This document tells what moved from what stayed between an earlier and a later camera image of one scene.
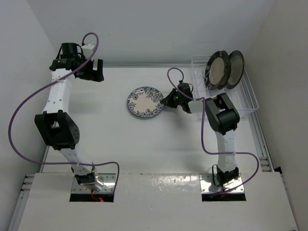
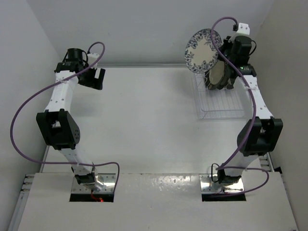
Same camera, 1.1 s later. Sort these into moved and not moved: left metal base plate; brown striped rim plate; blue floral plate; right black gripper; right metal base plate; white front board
Moved: right black gripper; blue floral plate
Not moved: white front board; right metal base plate; left metal base plate; brown striped rim plate
